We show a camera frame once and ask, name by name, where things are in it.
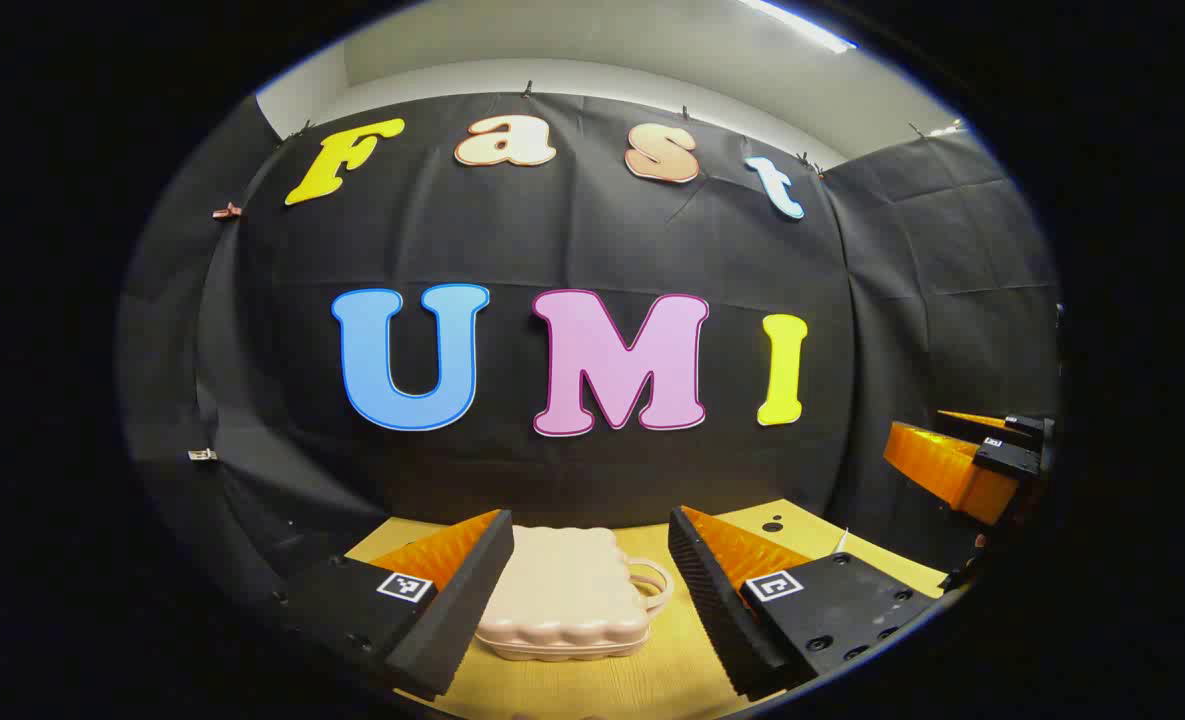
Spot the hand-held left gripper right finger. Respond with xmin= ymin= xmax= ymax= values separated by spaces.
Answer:
xmin=667 ymin=505 xmax=943 ymax=701

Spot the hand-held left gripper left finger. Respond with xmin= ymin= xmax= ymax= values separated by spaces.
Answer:
xmin=277 ymin=508 xmax=516 ymax=701

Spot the beige pink suitcase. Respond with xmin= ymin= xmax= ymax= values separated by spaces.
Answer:
xmin=474 ymin=525 xmax=675 ymax=663

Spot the black backdrop cloth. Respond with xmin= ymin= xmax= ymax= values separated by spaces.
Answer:
xmin=117 ymin=90 xmax=1063 ymax=621

